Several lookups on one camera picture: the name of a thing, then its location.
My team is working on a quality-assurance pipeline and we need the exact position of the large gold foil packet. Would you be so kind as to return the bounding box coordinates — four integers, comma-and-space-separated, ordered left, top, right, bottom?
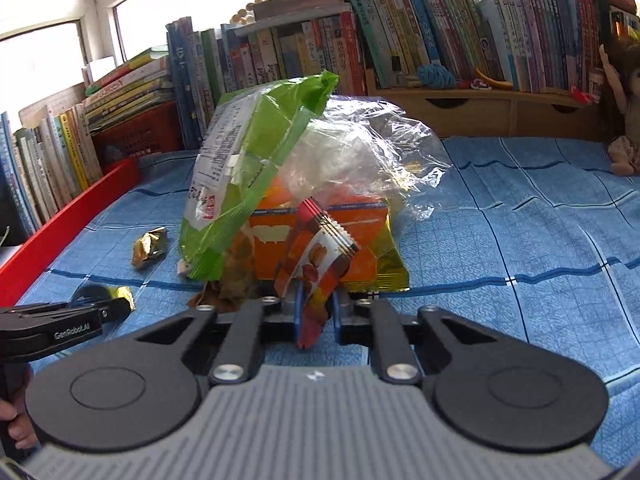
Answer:
345, 165, 411, 293

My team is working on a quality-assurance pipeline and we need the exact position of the clear plastic bag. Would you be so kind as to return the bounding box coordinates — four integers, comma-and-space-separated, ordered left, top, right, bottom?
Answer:
300, 92, 453, 241

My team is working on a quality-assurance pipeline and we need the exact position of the brown snack wrapper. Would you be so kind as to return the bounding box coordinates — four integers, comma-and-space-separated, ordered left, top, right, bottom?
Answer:
187, 252, 261, 313

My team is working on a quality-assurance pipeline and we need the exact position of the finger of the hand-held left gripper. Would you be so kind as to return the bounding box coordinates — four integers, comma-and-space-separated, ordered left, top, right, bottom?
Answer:
69, 285, 109, 307
97, 297, 132, 325

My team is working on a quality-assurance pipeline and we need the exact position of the long row of shelf books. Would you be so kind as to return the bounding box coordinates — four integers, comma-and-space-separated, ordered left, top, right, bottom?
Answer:
339, 0, 603, 95

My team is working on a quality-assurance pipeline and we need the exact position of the crumpled gold foil wrapper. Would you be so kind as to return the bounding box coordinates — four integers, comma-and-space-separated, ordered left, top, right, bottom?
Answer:
131, 227, 169, 267

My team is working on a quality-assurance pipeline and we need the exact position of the blue knitted ball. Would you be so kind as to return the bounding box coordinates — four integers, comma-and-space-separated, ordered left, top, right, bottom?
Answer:
417, 63, 457, 89

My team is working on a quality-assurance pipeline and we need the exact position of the small gold foil wrapper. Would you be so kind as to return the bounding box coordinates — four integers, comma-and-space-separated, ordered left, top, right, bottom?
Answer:
107, 285, 136, 312

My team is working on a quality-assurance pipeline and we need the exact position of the brown-haired doll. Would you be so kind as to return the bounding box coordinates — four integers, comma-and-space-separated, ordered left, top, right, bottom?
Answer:
597, 42, 640, 177

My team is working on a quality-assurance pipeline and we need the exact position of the grey flat book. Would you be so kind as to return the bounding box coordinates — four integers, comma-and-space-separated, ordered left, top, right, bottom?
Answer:
235, 0, 353, 37

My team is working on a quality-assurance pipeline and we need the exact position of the row of upright blue-spined books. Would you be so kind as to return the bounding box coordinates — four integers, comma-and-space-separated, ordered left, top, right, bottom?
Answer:
166, 9, 367, 150

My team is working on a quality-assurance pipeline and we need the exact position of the row of leaning thin books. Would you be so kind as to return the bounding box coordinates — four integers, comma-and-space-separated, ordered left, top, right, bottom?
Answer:
0, 104, 104, 233

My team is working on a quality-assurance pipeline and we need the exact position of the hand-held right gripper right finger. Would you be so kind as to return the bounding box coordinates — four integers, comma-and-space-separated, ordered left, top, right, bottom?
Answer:
332, 287, 501, 386

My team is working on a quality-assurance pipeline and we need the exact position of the red plastic crate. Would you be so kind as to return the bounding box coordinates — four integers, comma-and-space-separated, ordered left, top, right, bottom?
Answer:
90, 100, 184, 173

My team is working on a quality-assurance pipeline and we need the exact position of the orange carton box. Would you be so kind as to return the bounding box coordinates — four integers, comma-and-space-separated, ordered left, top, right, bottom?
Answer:
247, 185, 391, 286

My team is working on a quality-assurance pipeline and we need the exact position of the green snack bag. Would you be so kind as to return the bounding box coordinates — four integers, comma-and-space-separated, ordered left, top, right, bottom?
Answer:
179, 70, 341, 281

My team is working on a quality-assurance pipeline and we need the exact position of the red board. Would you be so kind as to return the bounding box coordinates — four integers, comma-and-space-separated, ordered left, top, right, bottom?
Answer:
0, 157, 142, 307

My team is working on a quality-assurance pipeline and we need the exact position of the string of wooden beads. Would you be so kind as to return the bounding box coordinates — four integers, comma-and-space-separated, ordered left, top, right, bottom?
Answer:
231, 0, 272, 27

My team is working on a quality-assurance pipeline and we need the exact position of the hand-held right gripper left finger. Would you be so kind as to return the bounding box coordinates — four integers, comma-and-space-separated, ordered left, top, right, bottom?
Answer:
131, 282, 306, 386

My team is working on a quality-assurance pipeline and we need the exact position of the wooden drawer shelf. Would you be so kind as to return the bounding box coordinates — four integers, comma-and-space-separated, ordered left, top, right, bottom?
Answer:
366, 67, 608, 142

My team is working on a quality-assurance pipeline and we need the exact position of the blue checked blanket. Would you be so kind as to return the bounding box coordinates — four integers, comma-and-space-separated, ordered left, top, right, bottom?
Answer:
12, 135, 640, 418

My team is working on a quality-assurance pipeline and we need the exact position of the yellow and red toy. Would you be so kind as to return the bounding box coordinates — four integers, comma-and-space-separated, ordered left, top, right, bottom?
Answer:
472, 67, 515, 92

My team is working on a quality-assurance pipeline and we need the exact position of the person's left hand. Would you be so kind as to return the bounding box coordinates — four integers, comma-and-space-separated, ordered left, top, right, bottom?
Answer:
0, 399, 39, 450

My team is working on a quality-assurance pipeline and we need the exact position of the red nut snack wrapper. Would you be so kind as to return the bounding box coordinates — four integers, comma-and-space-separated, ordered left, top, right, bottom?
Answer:
274, 199, 362, 351

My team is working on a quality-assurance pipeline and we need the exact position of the stack of flat picture books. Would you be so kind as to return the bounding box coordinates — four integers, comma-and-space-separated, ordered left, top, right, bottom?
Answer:
82, 49, 176, 133

